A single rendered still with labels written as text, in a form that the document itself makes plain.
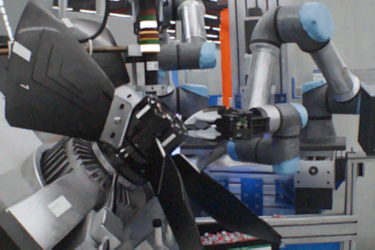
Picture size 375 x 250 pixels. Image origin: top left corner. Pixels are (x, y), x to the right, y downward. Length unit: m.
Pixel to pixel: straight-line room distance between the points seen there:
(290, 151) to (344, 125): 1.66
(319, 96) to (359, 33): 1.28
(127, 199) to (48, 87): 0.29
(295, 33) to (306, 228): 0.58
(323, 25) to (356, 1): 1.60
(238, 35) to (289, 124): 0.78
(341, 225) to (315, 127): 0.42
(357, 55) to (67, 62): 2.32
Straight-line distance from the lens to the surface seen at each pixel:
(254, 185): 1.71
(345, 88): 1.53
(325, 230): 1.40
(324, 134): 1.65
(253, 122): 1.11
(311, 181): 1.55
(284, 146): 1.19
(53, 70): 0.69
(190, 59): 1.21
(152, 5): 0.96
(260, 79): 1.30
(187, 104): 1.75
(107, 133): 0.79
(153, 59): 0.95
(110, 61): 0.97
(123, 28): 5.66
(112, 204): 0.71
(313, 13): 1.27
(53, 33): 0.72
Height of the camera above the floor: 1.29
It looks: 4 degrees down
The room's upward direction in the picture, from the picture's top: 2 degrees counter-clockwise
